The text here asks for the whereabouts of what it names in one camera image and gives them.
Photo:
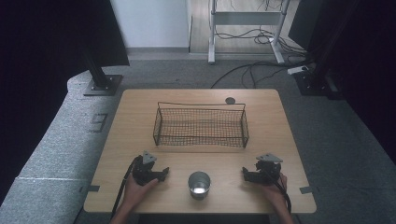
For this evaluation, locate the white power strip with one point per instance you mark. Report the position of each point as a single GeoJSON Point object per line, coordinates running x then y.
{"type": "Point", "coordinates": [297, 70]}

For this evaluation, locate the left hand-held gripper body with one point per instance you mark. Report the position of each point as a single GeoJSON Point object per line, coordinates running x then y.
{"type": "Point", "coordinates": [143, 169]}

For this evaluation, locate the dark tape piece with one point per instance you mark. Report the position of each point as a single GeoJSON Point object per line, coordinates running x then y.
{"type": "Point", "coordinates": [93, 188]}
{"type": "Point", "coordinates": [306, 189]}

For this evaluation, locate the black metal stand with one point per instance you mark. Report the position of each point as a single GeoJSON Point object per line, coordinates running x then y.
{"type": "Point", "coordinates": [101, 81]}
{"type": "Point", "coordinates": [314, 81]}

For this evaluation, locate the dark round table grommet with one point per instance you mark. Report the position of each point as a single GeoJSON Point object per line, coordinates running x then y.
{"type": "Point", "coordinates": [230, 100]}

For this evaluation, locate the person's left hand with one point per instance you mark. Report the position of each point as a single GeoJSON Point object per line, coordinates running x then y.
{"type": "Point", "coordinates": [136, 193]}

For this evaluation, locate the shiny metal cup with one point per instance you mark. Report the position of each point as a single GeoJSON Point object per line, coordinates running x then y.
{"type": "Point", "coordinates": [199, 186]}

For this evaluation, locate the white metal desk frame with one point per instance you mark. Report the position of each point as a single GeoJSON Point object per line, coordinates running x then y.
{"type": "Point", "coordinates": [246, 18]}

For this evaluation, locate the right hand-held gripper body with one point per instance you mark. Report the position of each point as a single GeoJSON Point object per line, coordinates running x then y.
{"type": "Point", "coordinates": [268, 169]}

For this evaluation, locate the person's right hand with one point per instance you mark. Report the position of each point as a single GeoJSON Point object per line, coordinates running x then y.
{"type": "Point", "coordinates": [272, 192]}

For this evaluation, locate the dark curtain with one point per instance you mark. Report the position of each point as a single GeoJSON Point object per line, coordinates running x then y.
{"type": "Point", "coordinates": [367, 62]}
{"type": "Point", "coordinates": [46, 62]}

